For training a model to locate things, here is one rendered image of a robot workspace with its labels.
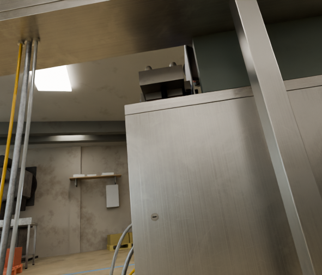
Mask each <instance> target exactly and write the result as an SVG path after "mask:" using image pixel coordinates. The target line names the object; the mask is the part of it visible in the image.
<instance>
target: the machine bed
mask: <svg viewBox="0 0 322 275"><path fill-rule="evenodd" d="M283 82H284V85H285V88H286V91H292V90H296V89H304V88H311V87H318V86H322V75H317V76H310V77H303V78H299V79H291V80H284V81H283ZM252 96H254V95H253V91H252V87H251V86H246V87H239V88H232V89H225V90H220V91H213V92H206V93H200V94H193V95H186V96H182V97H175V98H168V99H161V100H154V101H147V102H142V103H135V104H129V105H124V109H125V115H133V114H137V113H144V112H152V111H159V110H165V109H173V108H177V107H184V106H191V105H198V104H205V103H213V102H217V101H224V100H231V99H238V98H245V97H252Z"/></svg>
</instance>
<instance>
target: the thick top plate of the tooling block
mask: <svg viewBox="0 0 322 275"><path fill-rule="evenodd" d="M138 73H139V85H140V87H141V90H142V93H143V96H144V98H145V102H147V101H146V97H145V94H146V93H153V92H160V91H161V87H162V86H166V88H167V90H171V89H178V88H182V91H183V96H185V87H184V75H183V68H182V65H175V66H171V67H164V68H158V69H152V70H145V71H139V72H138Z"/></svg>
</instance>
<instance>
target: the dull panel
mask: <svg viewBox="0 0 322 275"><path fill-rule="evenodd" d="M265 28H266V31H267V34H268V37H269V40H270V43H271V46H272V49H273V52H274V55H275V58H276V61H277V64H278V67H279V70H280V73H281V76H282V79H283V81H284V80H291V79H299V78H303V77H310V76H317V75H322V15H319V16H312V17H306V18H302V19H296V20H290V21H283V22H277V23H271V24H267V25H265ZM192 45H193V51H194V55H195V60H196V66H197V71H198V77H199V82H200V86H201V91H202V93H206V92H213V91H220V90H225V89H232V88H239V87H246V86H251V83H250V80H249V77H248V73H247V69H246V66H245V61H244V58H243V55H242V51H241V47H240V44H239V40H238V36H237V33H236V30H232V31H226V32H220V33H214V34H207V35H201V36H197V37H192Z"/></svg>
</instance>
